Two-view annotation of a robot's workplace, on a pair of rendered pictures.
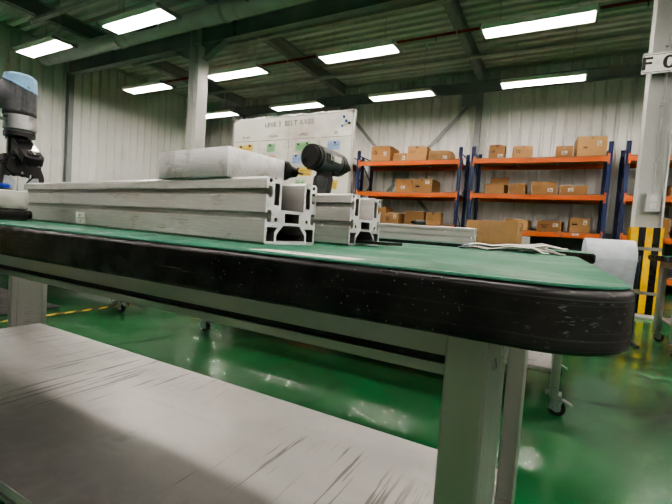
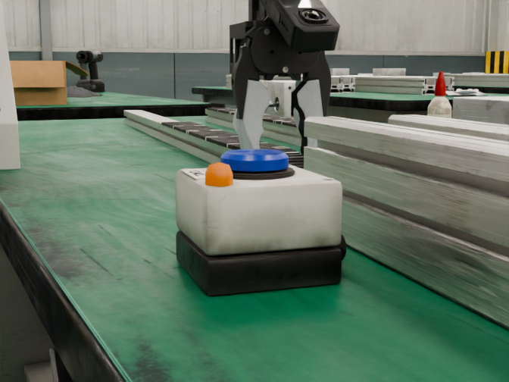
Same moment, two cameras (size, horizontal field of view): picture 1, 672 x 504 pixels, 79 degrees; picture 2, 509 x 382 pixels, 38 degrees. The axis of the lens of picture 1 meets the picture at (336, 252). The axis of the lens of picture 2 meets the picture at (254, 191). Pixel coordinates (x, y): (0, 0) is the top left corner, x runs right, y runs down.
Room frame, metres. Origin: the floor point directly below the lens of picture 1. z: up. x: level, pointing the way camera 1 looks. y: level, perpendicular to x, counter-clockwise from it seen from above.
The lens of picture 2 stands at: (0.48, 0.43, 0.90)
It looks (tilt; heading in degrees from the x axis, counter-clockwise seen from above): 9 degrees down; 37
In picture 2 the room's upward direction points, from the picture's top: straight up
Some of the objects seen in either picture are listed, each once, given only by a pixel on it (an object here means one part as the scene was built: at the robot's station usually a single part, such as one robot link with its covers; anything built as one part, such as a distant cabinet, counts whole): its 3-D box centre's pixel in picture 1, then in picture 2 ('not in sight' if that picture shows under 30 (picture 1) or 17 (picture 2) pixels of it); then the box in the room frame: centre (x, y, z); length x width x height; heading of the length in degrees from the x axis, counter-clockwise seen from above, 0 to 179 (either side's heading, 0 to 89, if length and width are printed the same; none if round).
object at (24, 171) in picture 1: (17, 155); (273, 21); (1.12, 0.89, 0.95); 0.09 x 0.08 x 0.12; 55
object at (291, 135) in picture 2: not in sight; (285, 130); (1.55, 1.16, 0.79); 0.96 x 0.04 x 0.03; 55
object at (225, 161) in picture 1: (220, 178); not in sight; (0.63, 0.18, 0.87); 0.16 x 0.11 x 0.07; 55
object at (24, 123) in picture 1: (18, 125); not in sight; (1.12, 0.88, 1.03); 0.08 x 0.08 x 0.05
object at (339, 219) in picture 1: (215, 214); not in sight; (0.93, 0.28, 0.82); 0.80 x 0.10 x 0.09; 55
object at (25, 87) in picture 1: (18, 95); not in sight; (1.12, 0.89, 1.11); 0.09 x 0.08 x 0.11; 109
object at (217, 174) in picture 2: not in sight; (219, 173); (0.78, 0.69, 0.85); 0.02 x 0.02 x 0.01
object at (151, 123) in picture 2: not in sight; (178, 133); (1.39, 1.27, 0.79); 0.96 x 0.04 x 0.03; 55
